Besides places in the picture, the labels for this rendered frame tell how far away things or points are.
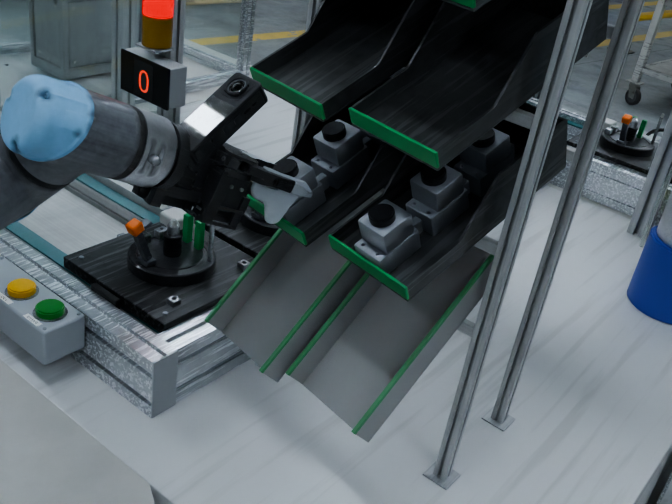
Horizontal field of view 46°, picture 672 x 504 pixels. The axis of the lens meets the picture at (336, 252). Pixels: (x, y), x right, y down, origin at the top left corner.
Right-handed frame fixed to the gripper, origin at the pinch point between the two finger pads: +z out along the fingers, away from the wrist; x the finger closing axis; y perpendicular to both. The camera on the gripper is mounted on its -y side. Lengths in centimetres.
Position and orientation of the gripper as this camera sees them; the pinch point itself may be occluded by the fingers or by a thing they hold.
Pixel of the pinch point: (292, 177)
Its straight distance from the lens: 97.1
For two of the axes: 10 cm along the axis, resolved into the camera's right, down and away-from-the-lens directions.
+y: -4.3, 8.8, 1.7
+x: 6.7, 4.4, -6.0
